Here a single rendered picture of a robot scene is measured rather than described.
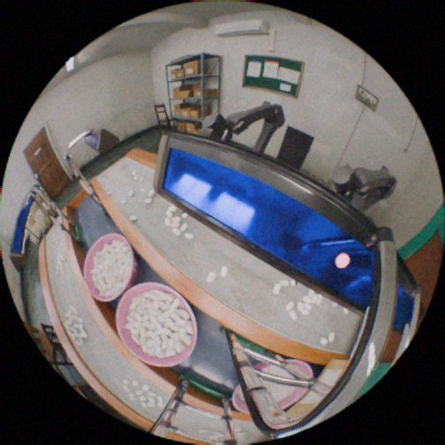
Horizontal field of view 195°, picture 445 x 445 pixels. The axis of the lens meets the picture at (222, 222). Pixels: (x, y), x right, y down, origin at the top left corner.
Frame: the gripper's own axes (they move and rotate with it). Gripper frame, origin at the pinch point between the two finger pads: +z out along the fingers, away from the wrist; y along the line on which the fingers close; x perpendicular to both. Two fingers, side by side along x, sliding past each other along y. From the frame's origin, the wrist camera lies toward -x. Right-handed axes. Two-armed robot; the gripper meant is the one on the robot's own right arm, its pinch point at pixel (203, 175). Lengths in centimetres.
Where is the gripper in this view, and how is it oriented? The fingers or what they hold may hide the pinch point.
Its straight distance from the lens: 50.7
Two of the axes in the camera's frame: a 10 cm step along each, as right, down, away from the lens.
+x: 3.4, -0.3, 9.4
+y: 8.2, 4.9, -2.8
